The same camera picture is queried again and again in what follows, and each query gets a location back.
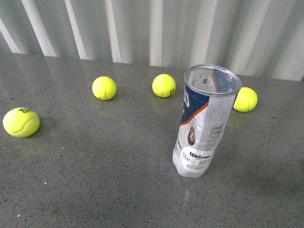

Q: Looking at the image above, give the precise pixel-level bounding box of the clear plastic tennis ball can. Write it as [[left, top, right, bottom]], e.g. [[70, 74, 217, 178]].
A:
[[172, 64, 242, 178]]

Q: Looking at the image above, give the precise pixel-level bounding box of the middle yellow tennis ball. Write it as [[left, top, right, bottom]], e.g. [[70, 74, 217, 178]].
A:
[[152, 74, 176, 98]]

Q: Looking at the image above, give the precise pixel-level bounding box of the yellow tennis ball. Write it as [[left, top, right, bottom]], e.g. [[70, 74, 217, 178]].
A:
[[233, 87, 258, 113], [152, 74, 176, 98], [2, 107, 40, 137], [92, 76, 117, 101]]

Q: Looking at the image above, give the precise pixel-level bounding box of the right yellow tennis ball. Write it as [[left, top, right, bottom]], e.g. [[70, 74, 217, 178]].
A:
[[233, 87, 258, 113]]

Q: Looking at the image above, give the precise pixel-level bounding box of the far left yellow tennis ball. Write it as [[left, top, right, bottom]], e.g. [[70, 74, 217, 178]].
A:
[[2, 107, 40, 137]]

